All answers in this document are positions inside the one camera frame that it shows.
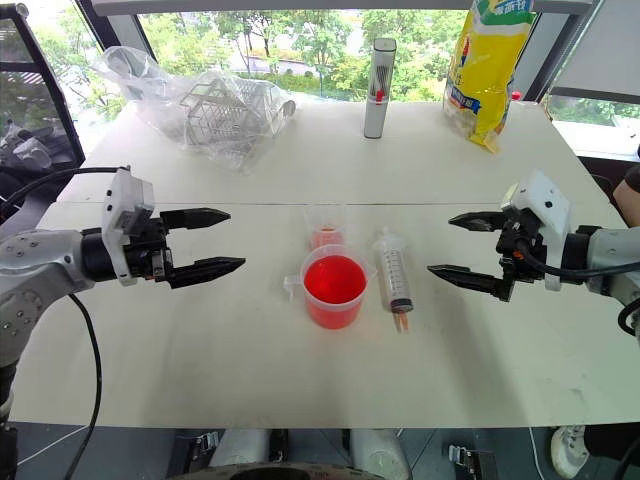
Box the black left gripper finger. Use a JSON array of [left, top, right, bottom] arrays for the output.
[[166, 256, 247, 291], [159, 207, 232, 234]]

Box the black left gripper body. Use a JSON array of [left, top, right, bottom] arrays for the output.
[[123, 212, 174, 284]]

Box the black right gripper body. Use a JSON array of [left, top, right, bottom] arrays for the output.
[[494, 209, 546, 285]]

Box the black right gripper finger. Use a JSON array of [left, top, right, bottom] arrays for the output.
[[448, 210, 507, 235], [427, 259, 516, 303]]

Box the large clear plastic syringe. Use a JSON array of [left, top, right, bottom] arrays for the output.
[[370, 225, 416, 336]]

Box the measuring cup with red liquid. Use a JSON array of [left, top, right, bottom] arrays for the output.
[[283, 245, 378, 331]]

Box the small clear measuring cup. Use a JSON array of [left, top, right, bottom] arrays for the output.
[[303, 202, 348, 252]]

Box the yellow snack bag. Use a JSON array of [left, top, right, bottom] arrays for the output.
[[442, 0, 539, 155]]

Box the tall white cutlery holder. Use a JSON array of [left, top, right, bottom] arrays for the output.
[[362, 37, 398, 140]]

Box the white robot leg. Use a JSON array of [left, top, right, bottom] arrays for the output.
[[348, 428, 410, 480], [213, 428, 272, 474]]

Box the white sneaker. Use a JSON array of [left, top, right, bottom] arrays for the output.
[[550, 424, 592, 480]]

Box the bystander dark trouser leg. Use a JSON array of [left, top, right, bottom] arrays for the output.
[[582, 424, 640, 459]]

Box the dark rounded robot waist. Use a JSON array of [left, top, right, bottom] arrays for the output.
[[191, 461, 404, 480]]

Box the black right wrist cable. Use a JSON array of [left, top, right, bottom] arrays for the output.
[[514, 238, 640, 337]]

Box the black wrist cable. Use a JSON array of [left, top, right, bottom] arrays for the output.
[[0, 166, 132, 214], [514, 238, 640, 337]]

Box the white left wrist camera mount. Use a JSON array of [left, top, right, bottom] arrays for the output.
[[101, 167, 157, 287]]

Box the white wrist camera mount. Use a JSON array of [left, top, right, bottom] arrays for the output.
[[101, 167, 157, 287], [501, 168, 573, 293]]

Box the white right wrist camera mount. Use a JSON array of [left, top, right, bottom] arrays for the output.
[[501, 168, 573, 293]]

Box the white wire rack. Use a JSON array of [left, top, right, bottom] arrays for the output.
[[178, 76, 282, 153]]

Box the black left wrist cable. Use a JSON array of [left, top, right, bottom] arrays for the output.
[[0, 166, 132, 214]]

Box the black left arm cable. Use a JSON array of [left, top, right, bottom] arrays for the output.
[[62, 293, 104, 480]]

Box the wire rack in plastic bag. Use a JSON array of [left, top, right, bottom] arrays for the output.
[[91, 45, 298, 175]]

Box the grey machine behind frame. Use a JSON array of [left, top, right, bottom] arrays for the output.
[[0, 118, 57, 174]]

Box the metal strap buckle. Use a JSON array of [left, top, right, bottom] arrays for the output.
[[447, 443, 497, 472], [191, 431, 220, 457]]

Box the black metal frame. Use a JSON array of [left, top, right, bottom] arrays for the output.
[[0, 3, 87, 169]]

